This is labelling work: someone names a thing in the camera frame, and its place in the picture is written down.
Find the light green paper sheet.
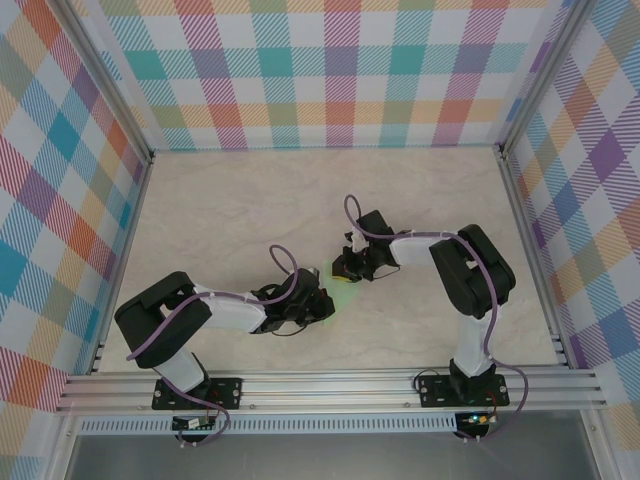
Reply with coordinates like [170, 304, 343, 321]
[321, 259, 359, 327]

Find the grey metal panel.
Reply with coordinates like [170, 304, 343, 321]
[63, 433, 601, 480]

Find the black left circuit board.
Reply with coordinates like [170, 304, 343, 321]
[172, 416, 216, 432]

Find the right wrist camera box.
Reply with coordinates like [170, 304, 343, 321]
[343, 228, 372, 254]

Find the thin black left gripper wire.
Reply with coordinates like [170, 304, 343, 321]
[272, 322, 310, 339]

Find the aluminium mounting rail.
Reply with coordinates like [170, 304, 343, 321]
[53, 367, 610, 415]

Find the slotted grey cable duct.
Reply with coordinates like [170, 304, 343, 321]
[77, 417, 459, 435]

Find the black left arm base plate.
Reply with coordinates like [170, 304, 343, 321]
[151, 377, 244, 412]

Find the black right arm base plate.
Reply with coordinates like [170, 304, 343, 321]
[418, 374, 511, 409]

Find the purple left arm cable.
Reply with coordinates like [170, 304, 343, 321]
[125, 243, 300, 447]

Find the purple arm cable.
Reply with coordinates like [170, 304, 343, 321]
[342, 194, 530, 445]
[125, 243, 300, 447]

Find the aluminium side rail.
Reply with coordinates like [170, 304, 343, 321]
[88, 149, 156, 376]
[497, 144, 576, 371]

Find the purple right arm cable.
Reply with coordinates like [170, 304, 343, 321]
[342, 194, 530, 445]

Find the aluminium frame post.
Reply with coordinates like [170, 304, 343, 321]
[497, 0, 599, 159]
[52, 0, 156, 164]

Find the aluminium frame leg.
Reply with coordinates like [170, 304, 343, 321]
[44, 414, 84, 480]
[579, 410, 617, 480]

